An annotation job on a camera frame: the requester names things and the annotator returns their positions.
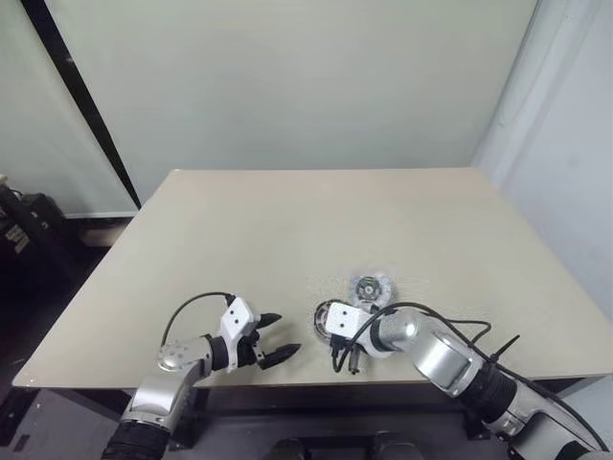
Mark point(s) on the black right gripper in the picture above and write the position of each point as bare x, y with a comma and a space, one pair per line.
342, 352

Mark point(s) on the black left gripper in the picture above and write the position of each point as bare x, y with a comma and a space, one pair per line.
249, 352

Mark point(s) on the grey round object with disc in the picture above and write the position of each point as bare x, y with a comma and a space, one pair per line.
369, 289

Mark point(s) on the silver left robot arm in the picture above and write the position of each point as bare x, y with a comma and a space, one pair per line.
177, 357

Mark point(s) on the black equipment case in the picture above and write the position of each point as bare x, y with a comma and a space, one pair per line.
43, 225

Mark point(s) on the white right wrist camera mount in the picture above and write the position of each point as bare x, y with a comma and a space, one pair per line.
345, 321

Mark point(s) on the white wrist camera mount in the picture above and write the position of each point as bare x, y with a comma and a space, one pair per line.
345, 321
237, 318

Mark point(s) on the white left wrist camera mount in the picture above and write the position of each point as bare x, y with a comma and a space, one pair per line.
237, 318

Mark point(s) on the black table frame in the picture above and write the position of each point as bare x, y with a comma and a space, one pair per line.
287, 397

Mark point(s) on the white wall corner conduit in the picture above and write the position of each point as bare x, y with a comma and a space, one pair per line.
507, 110

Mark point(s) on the black diagonal wall strip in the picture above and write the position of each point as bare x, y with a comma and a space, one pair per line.
72, 72

